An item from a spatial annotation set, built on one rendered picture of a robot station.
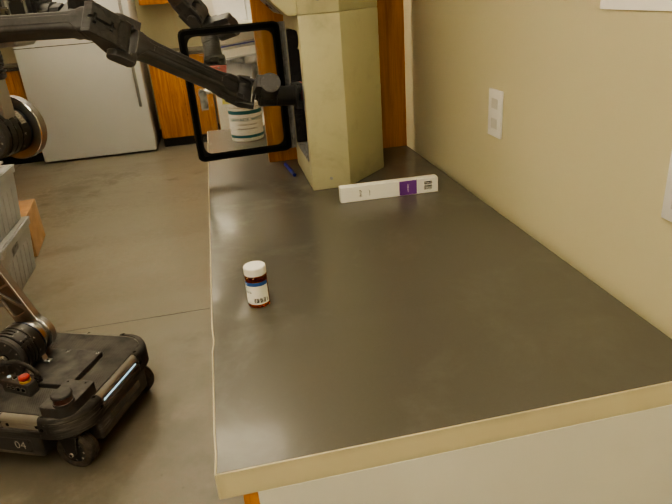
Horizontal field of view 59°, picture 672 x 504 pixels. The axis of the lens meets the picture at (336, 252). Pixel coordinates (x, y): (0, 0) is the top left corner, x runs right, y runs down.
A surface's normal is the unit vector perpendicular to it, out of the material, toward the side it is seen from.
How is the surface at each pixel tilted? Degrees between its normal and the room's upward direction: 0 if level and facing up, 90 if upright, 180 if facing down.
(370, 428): 0
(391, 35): 90
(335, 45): 90
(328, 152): 90
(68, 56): 90
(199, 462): 0
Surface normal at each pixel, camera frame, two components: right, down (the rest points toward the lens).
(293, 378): -0.07, -0.91
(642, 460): 0.20, 0.39
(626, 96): -0.98, 0.15
